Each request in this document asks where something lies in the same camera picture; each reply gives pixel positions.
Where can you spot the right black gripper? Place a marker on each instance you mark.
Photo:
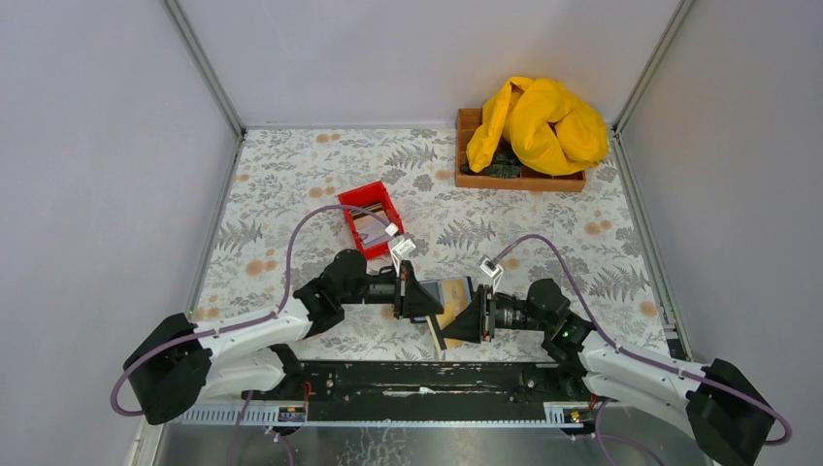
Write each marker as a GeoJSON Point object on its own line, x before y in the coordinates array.
{"type": "Point", "coordinates": [486, 314]}

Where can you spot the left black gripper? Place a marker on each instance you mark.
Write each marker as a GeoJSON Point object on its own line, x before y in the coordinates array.
{"type": "Point", "coordinates": [399, 290]}

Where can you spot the black card holder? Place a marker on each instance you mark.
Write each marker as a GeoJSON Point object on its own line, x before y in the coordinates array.
{"type": "Point", "coordinates": [438, 323]}

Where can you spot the gold card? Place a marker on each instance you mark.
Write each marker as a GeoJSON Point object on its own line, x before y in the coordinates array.
{"type": "Point", "coordinates": [456, 295]}

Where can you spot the red plastic bin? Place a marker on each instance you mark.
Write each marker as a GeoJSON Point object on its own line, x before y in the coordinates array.
{"type": "Point", "coordinates": [367, 194]}

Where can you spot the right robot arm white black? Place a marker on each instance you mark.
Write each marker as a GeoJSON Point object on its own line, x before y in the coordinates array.
{"type": "Point", "coordinates": [713, 404]}

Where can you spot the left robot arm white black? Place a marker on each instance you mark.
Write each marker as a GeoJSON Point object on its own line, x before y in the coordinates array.
{"type": "Point", "coordinates": [182, 362]}

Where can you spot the floral table mat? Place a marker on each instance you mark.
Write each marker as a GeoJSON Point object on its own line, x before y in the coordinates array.
{"type": "Point", "coordinates": [283, 224]}

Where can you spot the wooden tray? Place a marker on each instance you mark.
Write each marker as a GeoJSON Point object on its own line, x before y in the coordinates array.
{"type": "Point", "coordinates": [467, 122]}

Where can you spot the dark green object in tray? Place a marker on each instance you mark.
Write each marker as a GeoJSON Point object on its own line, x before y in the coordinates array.
{"type": "Point", "coordinates": [504, 165]}

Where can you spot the yellow cloth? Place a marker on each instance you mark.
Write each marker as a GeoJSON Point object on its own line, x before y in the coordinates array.
{"type": "Point", "coordinates": [549, 129]}

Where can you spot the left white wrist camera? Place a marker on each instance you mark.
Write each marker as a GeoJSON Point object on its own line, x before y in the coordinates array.
{"type": "Point", "coordinates": [401, 247]}

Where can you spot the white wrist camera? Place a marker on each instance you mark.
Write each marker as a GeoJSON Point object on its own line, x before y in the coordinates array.
{"type": "Point", "coordinates": [493, 270]}
{"type": "Point", "coordinates": [401, 247]}

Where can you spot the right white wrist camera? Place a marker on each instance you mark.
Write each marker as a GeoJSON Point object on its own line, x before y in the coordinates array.
{"type": "Point", "coordinates": [493, 270]}

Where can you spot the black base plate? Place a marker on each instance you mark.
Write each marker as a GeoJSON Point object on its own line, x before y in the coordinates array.
{"type": "Point", "coordinates": [364, 391]}

